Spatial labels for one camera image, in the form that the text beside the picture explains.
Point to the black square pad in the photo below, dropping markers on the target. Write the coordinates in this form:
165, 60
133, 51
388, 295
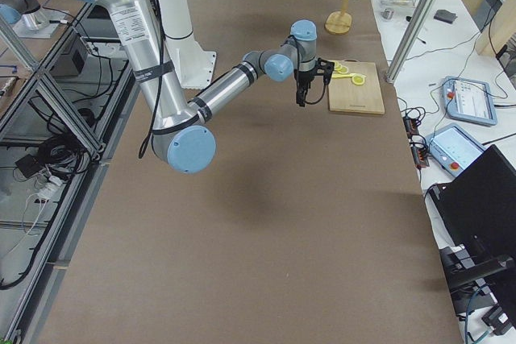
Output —
445, 16

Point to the yellow plastic toy knife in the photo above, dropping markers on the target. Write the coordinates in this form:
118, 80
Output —
345, 75

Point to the blue teach pendant far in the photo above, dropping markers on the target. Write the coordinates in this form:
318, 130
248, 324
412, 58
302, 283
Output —
469, 101

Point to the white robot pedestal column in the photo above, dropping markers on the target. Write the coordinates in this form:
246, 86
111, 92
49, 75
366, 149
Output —
194, 66

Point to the black monitor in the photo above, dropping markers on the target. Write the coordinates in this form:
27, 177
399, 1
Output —
478, 210

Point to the lemon slice row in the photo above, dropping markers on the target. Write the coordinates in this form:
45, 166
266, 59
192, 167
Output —
340, 69

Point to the bamboo cutting board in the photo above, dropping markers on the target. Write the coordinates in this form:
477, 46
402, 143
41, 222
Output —
345, 97

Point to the clear acrylic cup tray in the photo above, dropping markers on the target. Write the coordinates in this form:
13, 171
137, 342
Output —
399, 3

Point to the wooden mug tree rack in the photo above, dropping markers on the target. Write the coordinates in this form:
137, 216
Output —
339, 22

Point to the blue teach pendant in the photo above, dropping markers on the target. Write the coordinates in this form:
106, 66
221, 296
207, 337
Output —
454, 148
469, 101

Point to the blue teach pendant near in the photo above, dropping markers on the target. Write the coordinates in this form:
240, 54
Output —
454, 148

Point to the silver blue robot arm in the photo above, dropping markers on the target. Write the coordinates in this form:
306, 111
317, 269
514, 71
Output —
173, 72
14, 10

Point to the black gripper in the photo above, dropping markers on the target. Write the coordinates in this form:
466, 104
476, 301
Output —
304, 77

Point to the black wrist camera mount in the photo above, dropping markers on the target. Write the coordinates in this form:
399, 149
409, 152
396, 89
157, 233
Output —
324, 69

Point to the aluminium frame post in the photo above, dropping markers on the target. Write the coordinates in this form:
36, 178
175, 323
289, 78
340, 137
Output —
411, 34

